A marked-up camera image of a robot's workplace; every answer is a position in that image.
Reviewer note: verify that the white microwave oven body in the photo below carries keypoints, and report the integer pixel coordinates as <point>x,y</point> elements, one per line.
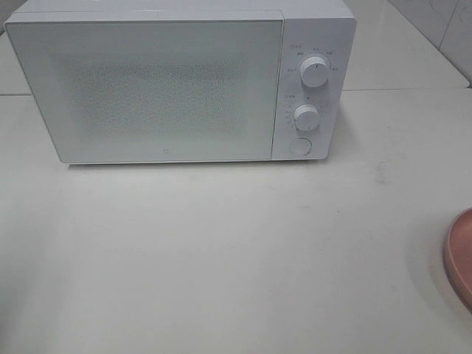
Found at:
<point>329,33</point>

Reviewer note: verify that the upper white power knob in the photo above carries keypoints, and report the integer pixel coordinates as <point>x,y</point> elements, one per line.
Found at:
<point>314,70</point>

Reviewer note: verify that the round white door button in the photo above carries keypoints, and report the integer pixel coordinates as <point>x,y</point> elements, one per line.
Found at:
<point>300,147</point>

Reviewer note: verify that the pink round plate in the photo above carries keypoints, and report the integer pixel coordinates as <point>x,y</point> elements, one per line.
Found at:
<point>457,256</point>

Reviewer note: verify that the white timer knob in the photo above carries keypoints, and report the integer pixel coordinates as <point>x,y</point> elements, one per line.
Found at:
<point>306,117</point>

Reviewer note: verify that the white microwave door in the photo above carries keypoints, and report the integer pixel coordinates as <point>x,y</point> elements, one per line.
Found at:
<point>153,92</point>

